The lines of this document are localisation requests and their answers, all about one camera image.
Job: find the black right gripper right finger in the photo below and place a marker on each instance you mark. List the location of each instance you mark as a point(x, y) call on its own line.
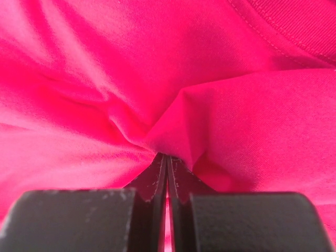
point(203, 219)

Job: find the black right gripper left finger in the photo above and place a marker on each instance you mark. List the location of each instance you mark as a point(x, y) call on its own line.
point(131, 218)

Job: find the pink t shirt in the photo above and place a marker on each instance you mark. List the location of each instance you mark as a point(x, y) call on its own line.
point(242, 91)

